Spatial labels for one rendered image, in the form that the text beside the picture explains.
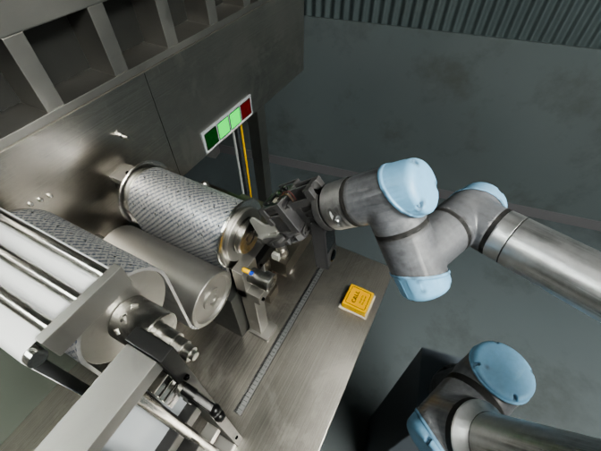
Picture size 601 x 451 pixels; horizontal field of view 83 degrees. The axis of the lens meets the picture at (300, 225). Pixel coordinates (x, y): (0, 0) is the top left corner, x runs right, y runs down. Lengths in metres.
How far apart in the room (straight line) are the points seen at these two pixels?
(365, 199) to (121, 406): 0.34
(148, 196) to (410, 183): 0.52
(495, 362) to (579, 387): 1.53
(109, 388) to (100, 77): 0.61
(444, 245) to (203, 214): 0.42
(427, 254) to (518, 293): 1.95
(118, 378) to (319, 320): 0.66
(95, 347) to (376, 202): 0.41
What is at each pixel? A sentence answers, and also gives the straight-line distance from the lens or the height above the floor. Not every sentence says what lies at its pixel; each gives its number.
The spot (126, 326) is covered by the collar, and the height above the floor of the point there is 1.36.
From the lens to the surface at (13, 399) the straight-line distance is 1.03.
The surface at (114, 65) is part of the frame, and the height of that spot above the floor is 1.47.
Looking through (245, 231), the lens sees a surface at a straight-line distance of 0.65.
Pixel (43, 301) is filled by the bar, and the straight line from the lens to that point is 0.48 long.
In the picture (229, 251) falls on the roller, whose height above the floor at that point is 1.25.
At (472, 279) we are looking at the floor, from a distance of 2.33.
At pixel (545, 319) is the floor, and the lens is 2.39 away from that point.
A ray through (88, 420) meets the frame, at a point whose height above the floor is 1.44.
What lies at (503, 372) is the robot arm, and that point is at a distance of 0.77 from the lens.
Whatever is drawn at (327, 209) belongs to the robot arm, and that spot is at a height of 1.42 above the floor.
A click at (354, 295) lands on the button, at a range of 0.98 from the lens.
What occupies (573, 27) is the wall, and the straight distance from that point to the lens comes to 2.23.
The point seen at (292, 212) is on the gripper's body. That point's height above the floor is 1.37.
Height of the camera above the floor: 1.78
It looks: 50 degrees down
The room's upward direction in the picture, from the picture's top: straight up
